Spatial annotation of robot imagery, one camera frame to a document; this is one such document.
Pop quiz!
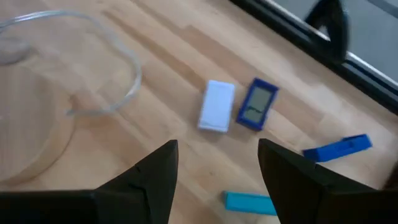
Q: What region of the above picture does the black aluminium table frame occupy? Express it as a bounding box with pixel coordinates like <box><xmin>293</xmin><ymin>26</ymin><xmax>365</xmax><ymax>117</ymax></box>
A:
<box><xmin>229</xmin><ymin>0</ymin><xmax>398</xmax><ymax>116</ymax></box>

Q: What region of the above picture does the white shade wooden base lamp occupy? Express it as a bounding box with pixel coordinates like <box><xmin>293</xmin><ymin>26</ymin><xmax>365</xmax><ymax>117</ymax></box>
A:
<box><xmin>0</xmin><ymin>9</ymin><xmax>143</xmax><ymax>186</ymax></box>

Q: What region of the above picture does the blue-framed digital display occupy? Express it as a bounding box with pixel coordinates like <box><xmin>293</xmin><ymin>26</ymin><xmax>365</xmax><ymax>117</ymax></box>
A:
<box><xmin>236</xmin><ymin>77</ymin><xmax>280</xmax><ymax>131</ymax></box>

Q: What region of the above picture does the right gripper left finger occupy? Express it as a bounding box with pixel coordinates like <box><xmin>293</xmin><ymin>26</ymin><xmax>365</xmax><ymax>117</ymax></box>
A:
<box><xmin>93</xmin><ymin>139</ymin><xmax>180</xmax><ymax>224</ymax></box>

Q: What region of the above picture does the blue USB stick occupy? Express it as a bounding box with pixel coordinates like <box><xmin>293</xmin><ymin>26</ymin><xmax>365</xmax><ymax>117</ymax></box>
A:
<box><xmin>303</xmin><ymin>134</ymin><xmax>373</xmax><ymax>163</ymax></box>

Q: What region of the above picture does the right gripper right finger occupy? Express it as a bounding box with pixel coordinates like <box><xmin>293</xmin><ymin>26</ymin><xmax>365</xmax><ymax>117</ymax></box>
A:
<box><xmin>257</xmin><ymin>138</ymin><xmax>379</xmax><ymax>224</ymax></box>

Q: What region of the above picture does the teal stick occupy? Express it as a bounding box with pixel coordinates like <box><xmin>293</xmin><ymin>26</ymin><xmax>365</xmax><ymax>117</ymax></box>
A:
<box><xmin>223</xmin><ymin>191</ymin><xmax>277</xmax><ymax>216</ymax></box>

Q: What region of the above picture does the white rectangular box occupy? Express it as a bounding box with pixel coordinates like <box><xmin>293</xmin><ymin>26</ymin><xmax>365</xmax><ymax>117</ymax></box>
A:
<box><xmin>198</xmin><ymin>80</ymin><xmax>236</xmax><ymax>134</ymax></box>

